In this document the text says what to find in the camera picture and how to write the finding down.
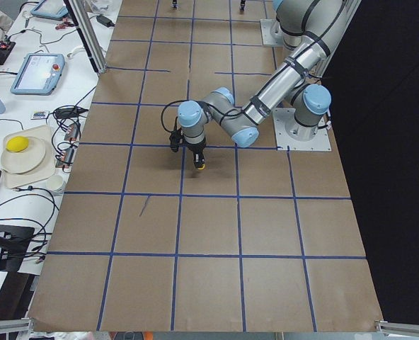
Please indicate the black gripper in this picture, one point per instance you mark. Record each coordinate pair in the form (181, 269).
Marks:
(195, 146)

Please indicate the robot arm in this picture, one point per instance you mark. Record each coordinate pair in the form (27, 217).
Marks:
(312, 31)
(292, 16)

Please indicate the white paper cup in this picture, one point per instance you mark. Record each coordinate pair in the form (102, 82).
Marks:
(56, 184)

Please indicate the beige rectangular tray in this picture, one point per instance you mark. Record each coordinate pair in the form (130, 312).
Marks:
(44, 170)

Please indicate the black power adapter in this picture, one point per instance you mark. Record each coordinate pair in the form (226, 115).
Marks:
(105, 21)

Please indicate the beige round plate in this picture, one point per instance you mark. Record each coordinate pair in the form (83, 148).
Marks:
(27, 160)

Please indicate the near teach pendant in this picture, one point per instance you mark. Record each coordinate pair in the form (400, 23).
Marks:
(39, 74)

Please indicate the teach pendant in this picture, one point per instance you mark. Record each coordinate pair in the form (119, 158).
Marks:
(50, 9)
(39, 74)

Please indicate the yellow lemon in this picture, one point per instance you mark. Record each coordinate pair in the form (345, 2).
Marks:
(17, 144)

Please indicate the far teach pendant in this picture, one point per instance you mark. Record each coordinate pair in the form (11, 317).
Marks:
(50, 9)

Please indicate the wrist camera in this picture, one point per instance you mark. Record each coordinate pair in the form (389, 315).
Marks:
(176, 140)

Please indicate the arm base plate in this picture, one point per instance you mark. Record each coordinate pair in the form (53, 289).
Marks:
(271, 33)
(291, 136)

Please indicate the aluminium frame post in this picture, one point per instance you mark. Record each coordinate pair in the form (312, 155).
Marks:
(86, 32)

